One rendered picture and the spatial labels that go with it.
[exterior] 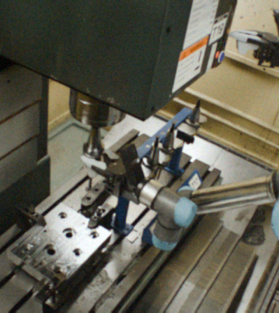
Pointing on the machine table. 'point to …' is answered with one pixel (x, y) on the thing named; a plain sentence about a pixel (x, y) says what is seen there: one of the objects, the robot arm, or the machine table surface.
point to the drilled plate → (56, 230)
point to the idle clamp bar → (93, 196)
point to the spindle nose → (93, 111)
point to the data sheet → (200, 20)
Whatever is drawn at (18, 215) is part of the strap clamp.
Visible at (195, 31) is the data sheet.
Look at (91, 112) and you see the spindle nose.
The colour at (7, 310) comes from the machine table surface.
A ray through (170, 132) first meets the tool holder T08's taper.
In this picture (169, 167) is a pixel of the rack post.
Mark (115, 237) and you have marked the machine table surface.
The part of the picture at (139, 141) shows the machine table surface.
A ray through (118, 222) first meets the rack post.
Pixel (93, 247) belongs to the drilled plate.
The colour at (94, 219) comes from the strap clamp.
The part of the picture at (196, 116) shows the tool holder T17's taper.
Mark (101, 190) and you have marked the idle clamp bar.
